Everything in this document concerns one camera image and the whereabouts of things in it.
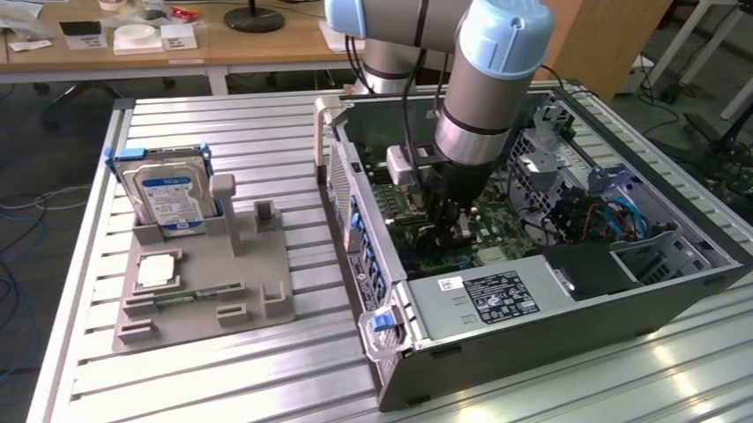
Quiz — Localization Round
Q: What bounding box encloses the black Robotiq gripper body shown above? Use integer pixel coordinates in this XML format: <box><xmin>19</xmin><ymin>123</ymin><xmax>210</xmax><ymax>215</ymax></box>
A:
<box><xmin>421</xmin><ymin>158</ymin><xmax>493</xmax><ymax>239</ymax></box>

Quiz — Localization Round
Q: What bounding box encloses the green motherboard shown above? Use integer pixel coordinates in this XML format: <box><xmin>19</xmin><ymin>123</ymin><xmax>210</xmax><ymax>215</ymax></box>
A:
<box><xmin>359</xmin><ymin>147</ymin><xmax>546</xmax><ymax>281</ymax></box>

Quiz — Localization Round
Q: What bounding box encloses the silver perforated drive cage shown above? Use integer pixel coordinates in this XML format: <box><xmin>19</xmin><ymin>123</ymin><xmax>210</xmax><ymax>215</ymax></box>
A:
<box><xmin>499</xmin><ymin>127</ymin><xmax>590</xmax><ymax>248</ymax></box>

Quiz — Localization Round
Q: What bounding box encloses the grey power supply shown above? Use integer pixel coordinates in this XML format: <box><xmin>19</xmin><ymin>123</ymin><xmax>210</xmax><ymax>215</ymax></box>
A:
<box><xmin>403</xmin><ymin>255</ymin><xmax>576</xmax><ymax>344</ymax></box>

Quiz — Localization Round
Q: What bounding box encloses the silver disk bay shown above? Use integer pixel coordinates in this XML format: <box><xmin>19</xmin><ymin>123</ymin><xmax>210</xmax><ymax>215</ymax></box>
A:
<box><xmin>609</xmin><ymin>226</ymin><xmax>710</xmax><ymax>290</ymax></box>

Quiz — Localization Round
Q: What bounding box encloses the stack of white papers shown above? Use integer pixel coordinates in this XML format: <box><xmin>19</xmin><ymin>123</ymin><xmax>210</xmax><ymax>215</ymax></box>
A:
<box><xmin>319</xmin><ymin>19</ymin><xmax>370</xmax><ymax>55</ymax></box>

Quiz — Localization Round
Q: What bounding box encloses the open black PC case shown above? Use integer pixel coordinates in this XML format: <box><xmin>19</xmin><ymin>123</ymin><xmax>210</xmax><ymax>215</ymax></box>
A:
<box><xmin>314</xmin><ymin>80</ymin><xmax>753</xmax><ymax>413</ymax></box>

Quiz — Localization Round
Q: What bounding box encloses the wooden cabinet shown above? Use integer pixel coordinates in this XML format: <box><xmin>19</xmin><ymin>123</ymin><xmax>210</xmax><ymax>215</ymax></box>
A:
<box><xmin>532</xmin><ymin>0</ymin><xmax>676</xmax><ymax>103</ymax></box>

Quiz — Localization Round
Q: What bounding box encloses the black floor stand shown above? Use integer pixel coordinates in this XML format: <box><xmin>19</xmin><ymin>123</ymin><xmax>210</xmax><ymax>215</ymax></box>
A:
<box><xmin>680</xmin><ymin>85</ymin><xmax>753</xmax><ymax>156</ymax></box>

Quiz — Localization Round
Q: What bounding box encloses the black round lamp base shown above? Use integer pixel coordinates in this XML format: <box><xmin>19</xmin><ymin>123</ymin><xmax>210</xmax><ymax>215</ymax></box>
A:
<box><xmin>223</xmin><ymin>0</ymin><xmax>287</xmax><ymax>33</ymax></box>

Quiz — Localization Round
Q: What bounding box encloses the grey parts rack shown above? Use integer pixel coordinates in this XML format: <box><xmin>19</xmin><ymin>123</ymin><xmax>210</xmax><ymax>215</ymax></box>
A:
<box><xmin>111</xmin><ymin>173</ymin><xmax>299</xmax><ymax>354</ymax></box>

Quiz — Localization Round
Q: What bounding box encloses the green RAM stick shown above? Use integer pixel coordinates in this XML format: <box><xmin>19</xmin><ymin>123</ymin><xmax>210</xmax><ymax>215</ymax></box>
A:
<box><xmin>152</xmin><ymin>285</ymin><xmax>243</xmax><ymax>307</ymax></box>

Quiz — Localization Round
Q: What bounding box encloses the silver CPU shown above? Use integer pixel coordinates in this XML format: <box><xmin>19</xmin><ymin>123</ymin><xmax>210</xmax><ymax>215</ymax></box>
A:
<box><xmin>135</xmin><ymin>254</ymin><xmax>180</xmax><ymax>290</ymax></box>

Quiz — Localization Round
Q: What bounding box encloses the plain white box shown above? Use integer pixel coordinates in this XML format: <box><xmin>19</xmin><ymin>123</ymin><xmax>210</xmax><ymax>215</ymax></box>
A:
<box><xmin>159</xmin><ymin>23</ymin><xmax>199</xmax><ymax>52</ymax></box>

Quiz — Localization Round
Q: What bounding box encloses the white box with tape roll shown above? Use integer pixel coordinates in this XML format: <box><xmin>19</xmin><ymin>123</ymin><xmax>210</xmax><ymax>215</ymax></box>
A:
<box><xmin>111</xmin><ymin>23</ymin><xmax>167</xmax><ymax>56</ymax></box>

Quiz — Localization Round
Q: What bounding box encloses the wooden desk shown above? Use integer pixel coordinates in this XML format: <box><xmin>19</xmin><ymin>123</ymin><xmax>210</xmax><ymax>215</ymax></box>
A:
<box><xmin>0</xmin><ymin>0</ymin><xmax>454</xmax><ymax>85</ymax></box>

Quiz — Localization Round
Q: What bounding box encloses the black chair base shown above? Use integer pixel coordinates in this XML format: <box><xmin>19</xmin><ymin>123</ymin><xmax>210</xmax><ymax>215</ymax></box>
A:
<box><xmin>34</xmin><ymin>78</ymin><xmax>178</xmax><ymax>132</ymax></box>

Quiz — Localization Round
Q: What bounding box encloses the white box with black top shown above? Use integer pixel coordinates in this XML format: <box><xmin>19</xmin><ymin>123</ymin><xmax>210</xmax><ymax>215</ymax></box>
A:
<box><xmin>58</xmin><ymin>20</ymin><xmax>111</xmax><ymax>51</ymax></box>

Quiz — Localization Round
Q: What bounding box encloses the clear plastic bag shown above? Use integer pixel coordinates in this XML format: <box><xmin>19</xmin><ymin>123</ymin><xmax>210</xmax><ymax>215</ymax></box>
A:
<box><xmin>0</xmin><ymin>9</ymin><xmax>54</xmax><ymax>44</ymax></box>

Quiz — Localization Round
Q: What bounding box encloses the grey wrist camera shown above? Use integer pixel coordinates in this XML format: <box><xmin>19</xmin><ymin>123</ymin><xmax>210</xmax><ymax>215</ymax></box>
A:
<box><xmin>385</xmin><ymin>145</ymin><xmax>441</xmax><ymax>187</ymax></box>

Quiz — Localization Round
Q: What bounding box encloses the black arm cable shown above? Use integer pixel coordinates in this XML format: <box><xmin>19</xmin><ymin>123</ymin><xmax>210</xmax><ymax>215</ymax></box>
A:
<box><xmin>343</xmin><ymin>34</ymin><xmax>450</xmax><ymax>178</ymax></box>

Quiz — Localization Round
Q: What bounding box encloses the red wire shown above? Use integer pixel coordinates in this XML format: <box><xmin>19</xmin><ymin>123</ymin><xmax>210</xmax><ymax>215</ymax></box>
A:
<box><xmin>580</xmin><ymin>201</ymin><xmax>625</xmax><ymax>241</ymax></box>

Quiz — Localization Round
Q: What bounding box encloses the black cable behind case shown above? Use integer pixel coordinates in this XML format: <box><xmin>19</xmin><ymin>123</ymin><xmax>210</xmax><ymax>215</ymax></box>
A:
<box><xmin>538</xmin><ymin>63</ymin><xmax>602</xmax><ymax>100</ymax></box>

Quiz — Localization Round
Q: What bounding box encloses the blue wire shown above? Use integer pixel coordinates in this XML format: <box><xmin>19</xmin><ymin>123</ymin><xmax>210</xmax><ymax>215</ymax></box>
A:
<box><xmin>604</xmin><ymin>197</ymin><xmax>649</xmax><ymax>241</ymax></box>

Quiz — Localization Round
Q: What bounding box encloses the hard disk with blue bracket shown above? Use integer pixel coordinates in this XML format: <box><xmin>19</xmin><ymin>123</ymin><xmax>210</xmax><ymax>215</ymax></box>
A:
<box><xmin>104</xmin><ymin>141</ymin><xmax>214</xmax><ymax>241</ymax></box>

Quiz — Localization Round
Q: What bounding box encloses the white desk frame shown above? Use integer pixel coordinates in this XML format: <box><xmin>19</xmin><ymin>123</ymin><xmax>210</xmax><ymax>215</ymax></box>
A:
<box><xmin>642</xmin><ymin>0</ymin><xmax>753</xmax><ymax>120</ymax></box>

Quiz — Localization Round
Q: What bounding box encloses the white floor cable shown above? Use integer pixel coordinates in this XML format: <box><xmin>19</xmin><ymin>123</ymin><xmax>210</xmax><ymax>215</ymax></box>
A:
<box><xmin>0</xmin><ymin>183</ymin><xmax>95</xmax><ymax>212</ymax></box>

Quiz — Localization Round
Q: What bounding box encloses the blue floor cable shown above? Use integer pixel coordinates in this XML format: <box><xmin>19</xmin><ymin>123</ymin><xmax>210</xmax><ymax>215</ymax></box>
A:
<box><xmin>0</xmin><ymin>210</ymin><xmax>47</xmax><ymax>381</ymax></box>

